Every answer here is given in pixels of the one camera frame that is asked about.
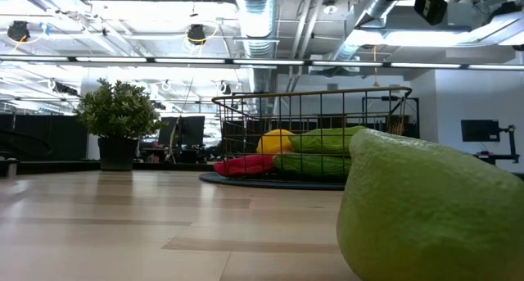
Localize black monitor on arm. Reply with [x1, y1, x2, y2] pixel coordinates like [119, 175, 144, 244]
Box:
[460, 119, 501, 143]

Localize red pepper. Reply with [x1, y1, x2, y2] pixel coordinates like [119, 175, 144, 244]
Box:
[213, 153, 276, 178]

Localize green cucumber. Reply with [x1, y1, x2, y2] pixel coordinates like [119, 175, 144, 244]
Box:
[272, 152, 353, 179]
[288, 125, 367, 155]

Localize black monitor stand with desk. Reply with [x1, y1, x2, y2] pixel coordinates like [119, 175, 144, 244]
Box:
[474, 124, 521, 164]

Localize black metal rack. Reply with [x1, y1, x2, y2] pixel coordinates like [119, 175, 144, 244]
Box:
[362, 95, 421, 139]

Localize green guava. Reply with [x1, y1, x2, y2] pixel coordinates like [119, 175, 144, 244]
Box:
[336, 128, 524, 281]

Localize yellow lemon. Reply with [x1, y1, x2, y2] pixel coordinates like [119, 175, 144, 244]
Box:
[256, 129, 296, 155]

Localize black ceiling unit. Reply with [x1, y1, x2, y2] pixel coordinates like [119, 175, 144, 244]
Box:
[7, 20, 32, 43]
[187, 23, 207, 47]

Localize black office partition wall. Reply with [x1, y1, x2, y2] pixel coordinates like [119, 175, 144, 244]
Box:
[0, 113, 89, 162]

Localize long ceiling light strip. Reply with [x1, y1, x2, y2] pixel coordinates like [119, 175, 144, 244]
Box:
[0, 55, 524, 71]

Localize black desk monitors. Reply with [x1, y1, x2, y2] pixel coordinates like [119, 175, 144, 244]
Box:
[157, 116, 206, 147]

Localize potted artificial plant black pot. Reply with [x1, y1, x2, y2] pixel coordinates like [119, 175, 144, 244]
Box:
[73, 78, 165, 171]

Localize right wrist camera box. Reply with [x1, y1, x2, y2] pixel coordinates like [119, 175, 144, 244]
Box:
[413, 0, 448, 26]

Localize wire basket with brass rim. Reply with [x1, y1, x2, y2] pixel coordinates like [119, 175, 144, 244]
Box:
[211, 86, 413, 183]

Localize black aluminium table frame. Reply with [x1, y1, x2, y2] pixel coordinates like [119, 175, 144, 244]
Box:
[16, 161, 214, 171]

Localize silver spiral ventilation duct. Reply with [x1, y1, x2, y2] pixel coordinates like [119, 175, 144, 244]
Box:
[327, 0, 410, 63]
[233, 0, 280, 110]

